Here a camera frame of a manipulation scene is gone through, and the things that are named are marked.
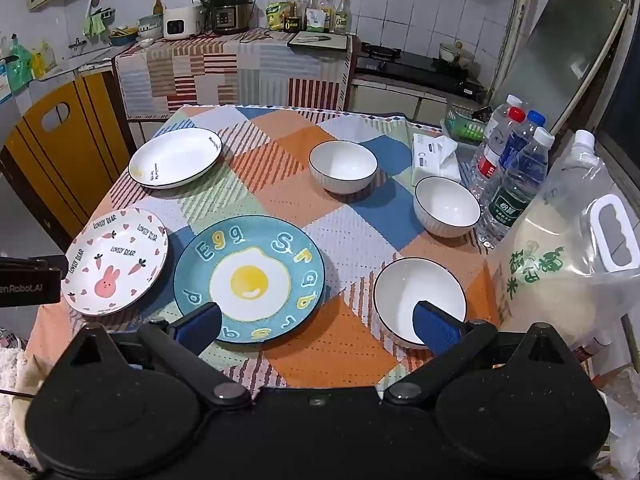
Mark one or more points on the white bowl with black rim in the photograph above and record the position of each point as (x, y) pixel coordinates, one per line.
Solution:
(342, 166)
(446, 206)
(407, 287)

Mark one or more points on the green hanging cloth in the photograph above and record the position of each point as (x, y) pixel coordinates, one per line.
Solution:
(95, 22)

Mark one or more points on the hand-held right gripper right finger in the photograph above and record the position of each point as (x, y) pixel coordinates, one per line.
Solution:
(435, 332)

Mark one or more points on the stack of pale bowls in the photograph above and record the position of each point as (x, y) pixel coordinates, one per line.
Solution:
(150, 25)

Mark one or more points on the green plastic basket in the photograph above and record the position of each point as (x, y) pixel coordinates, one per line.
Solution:
(465, 122)

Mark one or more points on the black pressure cooker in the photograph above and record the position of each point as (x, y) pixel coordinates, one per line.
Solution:
(230, 10)

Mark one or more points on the yellow food package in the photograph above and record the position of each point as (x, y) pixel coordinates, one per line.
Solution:
(277, 15)

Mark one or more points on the blue cap water bottle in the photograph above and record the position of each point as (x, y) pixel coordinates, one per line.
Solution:
(517, 147)

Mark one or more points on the blue and yellow bowl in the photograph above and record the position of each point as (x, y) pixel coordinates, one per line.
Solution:
(122, 36)

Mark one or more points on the white tissue pack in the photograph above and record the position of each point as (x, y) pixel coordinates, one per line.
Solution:
(434, 157)

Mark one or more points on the clear plastic bag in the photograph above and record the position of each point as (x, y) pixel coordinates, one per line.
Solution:
(620, 410)

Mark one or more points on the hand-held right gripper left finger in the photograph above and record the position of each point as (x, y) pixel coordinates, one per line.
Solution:
(200, 327)

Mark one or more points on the green detergent bottle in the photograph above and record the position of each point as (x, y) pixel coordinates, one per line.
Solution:
(20, 67)

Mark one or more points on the black gas stove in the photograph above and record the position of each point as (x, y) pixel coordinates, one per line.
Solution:
(420, 67)

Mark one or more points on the dark sauce bottle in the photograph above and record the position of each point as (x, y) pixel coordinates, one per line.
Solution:
(295, 10)

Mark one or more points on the white cutting board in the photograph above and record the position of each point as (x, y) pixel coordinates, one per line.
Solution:
(320, 41)

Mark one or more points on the green label water bottle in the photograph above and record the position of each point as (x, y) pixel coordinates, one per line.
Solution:
(512, 195)

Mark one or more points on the clear plastic bottle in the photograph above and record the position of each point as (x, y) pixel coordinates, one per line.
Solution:
(48, 57)

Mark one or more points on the white plate with black rim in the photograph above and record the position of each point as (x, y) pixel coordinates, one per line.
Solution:
(175, 157)

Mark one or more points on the yellow bottle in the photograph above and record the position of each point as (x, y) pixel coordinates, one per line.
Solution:
(37, 62)

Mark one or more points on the white cooking pot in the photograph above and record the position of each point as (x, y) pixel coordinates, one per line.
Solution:
(452, 52)

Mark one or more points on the white rice cooker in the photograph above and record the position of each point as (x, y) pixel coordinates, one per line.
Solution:
(181, 22)

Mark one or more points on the white cap water bottle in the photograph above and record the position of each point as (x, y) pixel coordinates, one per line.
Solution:
(496, 120)

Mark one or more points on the blue fried egg plate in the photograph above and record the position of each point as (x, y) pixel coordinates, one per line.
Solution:
(250, 277)

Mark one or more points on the striped patchwork counter cloth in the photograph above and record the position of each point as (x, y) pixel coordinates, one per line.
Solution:
(225, 70)

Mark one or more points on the white bunny print plate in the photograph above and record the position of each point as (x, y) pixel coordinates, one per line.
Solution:
(117, 262)

